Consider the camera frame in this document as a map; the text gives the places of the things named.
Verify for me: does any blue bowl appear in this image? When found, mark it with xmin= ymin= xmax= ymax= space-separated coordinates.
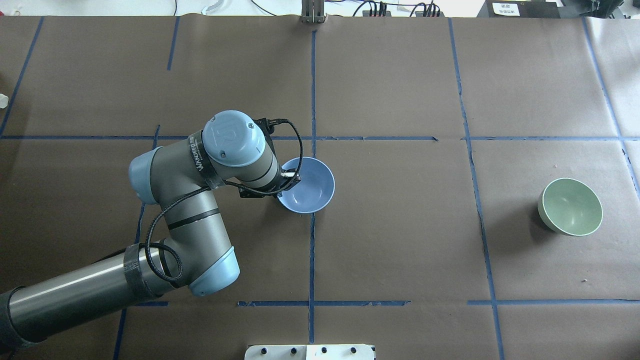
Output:
xmin=277 ymin=156 xmax=336 ymax=214

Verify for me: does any green bowl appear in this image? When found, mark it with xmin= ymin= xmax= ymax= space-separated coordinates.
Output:
xmin=536 ymin=177 xmax=604 ymax=237

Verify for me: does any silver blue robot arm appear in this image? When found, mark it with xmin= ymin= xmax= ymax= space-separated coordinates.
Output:
xmin=1 ymin=110 xmax=287 ymax=354

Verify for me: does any orange black connector strip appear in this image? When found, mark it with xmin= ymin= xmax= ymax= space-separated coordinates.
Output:
xmin=351 ymin=0 xmax=445 ymax=18

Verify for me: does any black power box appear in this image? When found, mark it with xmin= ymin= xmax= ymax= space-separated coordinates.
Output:
xmin=476 ymin=0 xmax=561 ymax=19

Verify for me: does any black camera cable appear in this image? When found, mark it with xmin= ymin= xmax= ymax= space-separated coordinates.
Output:
xmin=144 ymin=118 xmax=304 ymax=289

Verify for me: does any aluminium frame post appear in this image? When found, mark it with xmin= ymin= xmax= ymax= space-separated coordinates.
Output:
xmin=300 ymin=0 xmax=327 ymax=24

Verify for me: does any white mounting post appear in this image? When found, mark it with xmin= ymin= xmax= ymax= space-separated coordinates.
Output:
xmin=244 ymin=343 xmax=377 ymax=360

